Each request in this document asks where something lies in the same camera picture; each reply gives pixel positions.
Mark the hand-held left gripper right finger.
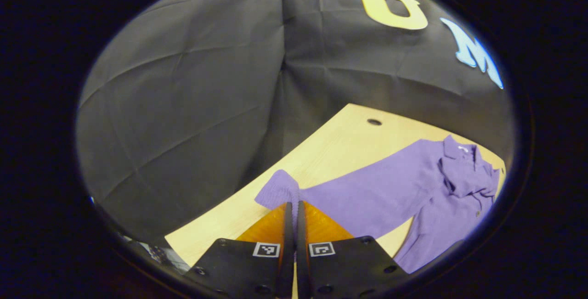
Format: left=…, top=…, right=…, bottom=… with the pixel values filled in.
left=296, top=200, right=409, bottom=299

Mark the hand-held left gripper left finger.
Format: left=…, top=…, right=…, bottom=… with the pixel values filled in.
left=184, top=202, right=294, bottom=299

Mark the purple knit cardigan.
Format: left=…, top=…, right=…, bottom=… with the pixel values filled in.
left=254, top=135, right=501, bottom=274

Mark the black backdrop cloth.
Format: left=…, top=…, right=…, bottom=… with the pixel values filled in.
left=76, top=0, right=515, bottom=247

